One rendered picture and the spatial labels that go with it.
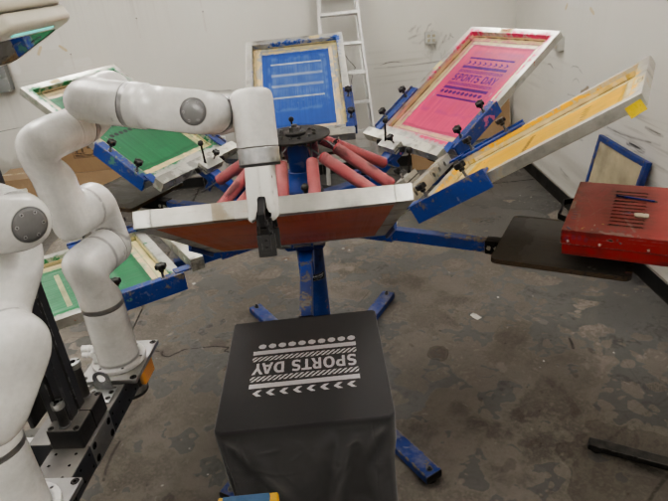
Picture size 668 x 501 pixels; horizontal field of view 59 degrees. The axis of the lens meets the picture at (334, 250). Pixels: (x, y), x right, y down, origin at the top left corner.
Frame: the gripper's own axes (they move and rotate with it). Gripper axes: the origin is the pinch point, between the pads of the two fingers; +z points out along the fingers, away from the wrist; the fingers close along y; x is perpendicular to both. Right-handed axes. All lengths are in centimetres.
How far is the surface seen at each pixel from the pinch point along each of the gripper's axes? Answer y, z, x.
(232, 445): -29, 53, -19
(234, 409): -35, 46, -18
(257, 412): -33, 46, -12
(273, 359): -54, 40, -9
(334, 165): -132, -11, 15
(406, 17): -457, -133, 99
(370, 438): -30, 55, 16
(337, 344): -57, 39, 10
